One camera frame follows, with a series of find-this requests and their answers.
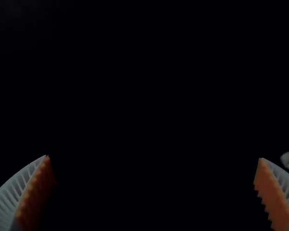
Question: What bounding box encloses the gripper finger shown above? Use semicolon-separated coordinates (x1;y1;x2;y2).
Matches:
253;157;289;231
0;154;57;231

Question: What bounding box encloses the black mat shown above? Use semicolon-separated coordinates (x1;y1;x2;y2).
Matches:
0;0;289;231

